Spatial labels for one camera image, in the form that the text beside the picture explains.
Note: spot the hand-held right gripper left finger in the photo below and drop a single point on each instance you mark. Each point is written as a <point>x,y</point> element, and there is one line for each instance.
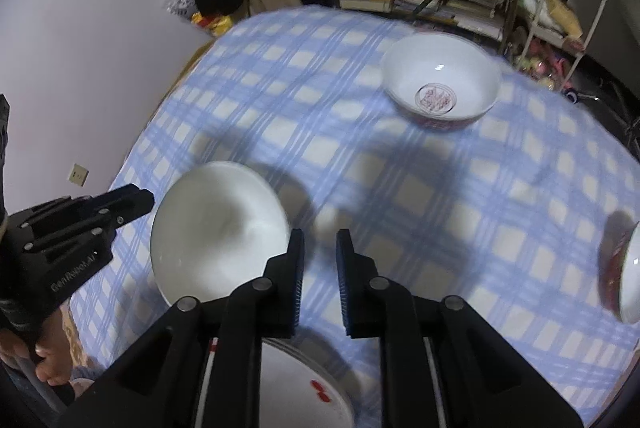
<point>295,288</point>

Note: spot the plain white bowl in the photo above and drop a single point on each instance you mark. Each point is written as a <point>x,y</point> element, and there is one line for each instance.
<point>215,228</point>

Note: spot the white cherry print plate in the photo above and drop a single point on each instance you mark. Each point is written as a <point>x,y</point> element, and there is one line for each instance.
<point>295,383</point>

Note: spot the pink plush toys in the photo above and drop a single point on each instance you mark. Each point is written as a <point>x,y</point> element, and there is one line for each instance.
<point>542,65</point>

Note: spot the dark red patterned bowl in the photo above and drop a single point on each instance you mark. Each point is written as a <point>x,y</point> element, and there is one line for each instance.
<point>440,72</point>

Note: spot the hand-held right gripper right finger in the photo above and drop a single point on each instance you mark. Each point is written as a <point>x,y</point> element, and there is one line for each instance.
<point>345,293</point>

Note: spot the yellow plastic bags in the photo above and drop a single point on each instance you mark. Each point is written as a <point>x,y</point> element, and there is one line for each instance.
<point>212,21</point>

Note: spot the wall outlet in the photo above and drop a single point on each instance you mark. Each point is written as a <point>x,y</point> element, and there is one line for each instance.
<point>77,175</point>

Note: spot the white trolley cart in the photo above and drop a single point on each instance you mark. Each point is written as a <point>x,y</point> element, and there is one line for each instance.
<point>600,7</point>

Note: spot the person's left hand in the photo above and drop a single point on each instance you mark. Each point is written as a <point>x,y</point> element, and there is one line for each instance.
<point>55,348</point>

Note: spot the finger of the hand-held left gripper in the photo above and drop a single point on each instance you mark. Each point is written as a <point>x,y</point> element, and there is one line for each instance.
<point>100,213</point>

